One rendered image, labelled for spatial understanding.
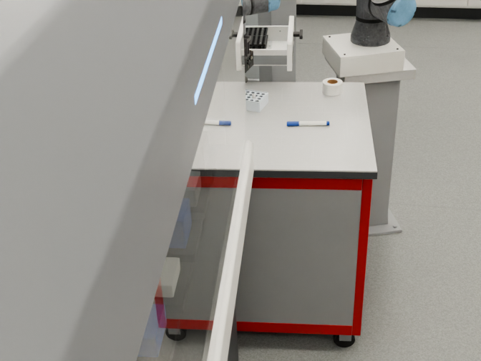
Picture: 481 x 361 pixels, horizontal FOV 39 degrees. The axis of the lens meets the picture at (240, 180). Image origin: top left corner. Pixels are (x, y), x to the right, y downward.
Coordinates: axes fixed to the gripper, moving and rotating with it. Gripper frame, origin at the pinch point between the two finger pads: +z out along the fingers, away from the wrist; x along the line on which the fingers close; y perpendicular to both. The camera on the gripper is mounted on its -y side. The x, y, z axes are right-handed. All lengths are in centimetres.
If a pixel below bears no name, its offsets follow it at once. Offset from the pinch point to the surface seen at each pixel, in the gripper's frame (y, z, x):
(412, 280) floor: 66, 81, 19
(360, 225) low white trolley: 54, 26, -27
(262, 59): 4.6, -4.8, 18.1
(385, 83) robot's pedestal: 44, 12, 47
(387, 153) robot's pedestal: 47, 43, 49
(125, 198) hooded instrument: 62, -69, -158
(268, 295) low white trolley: 26, 55, -36
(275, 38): 0.7, -3.4, 42.3
